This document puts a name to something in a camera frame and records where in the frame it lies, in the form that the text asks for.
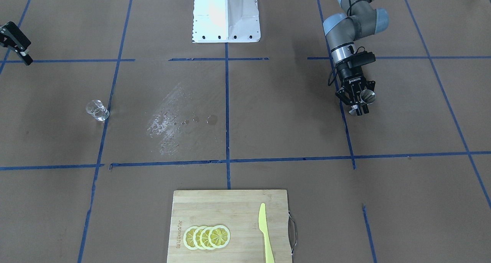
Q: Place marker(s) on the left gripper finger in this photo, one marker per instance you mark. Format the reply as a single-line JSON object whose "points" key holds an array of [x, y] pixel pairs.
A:
{"points": [[362, 107], [355, 108]]}

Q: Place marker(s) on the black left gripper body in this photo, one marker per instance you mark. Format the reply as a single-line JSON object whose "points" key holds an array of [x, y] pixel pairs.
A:
{"points": [[350, 77]]}

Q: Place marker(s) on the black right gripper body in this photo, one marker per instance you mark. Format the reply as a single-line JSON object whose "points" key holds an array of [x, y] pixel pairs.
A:
{"points": [[14, 37]]}

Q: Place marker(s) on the steel jigger measuring cup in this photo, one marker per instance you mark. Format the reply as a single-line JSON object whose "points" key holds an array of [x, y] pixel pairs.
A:
{"points": [[368, 96]]}

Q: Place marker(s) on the clear glass beaker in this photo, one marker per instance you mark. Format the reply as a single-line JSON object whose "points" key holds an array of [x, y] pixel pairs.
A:
{"points": [[97, 110]]}

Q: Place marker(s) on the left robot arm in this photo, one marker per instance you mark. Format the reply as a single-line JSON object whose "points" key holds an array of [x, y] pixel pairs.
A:
{"points": [[358, 20]]}

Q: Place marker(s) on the yellow plastic knife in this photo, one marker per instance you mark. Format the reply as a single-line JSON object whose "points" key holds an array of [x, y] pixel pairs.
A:
{"points": [[263, 227]]}

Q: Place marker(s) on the wooden cutting board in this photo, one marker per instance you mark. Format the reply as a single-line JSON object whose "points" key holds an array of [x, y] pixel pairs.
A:
{"points": [[238, 210]]}

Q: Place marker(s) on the lemon slice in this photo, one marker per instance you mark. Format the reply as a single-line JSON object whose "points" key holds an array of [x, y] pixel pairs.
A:
{"points": [[205, 240], [219, 236], [189, 238], [197, 237]]}

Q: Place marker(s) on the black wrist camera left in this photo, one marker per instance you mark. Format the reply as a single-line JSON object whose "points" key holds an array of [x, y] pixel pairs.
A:
{"points": [[359, 59]]}

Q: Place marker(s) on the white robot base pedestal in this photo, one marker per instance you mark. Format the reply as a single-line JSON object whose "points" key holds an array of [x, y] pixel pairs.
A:
{"points": [[226, 21]]}

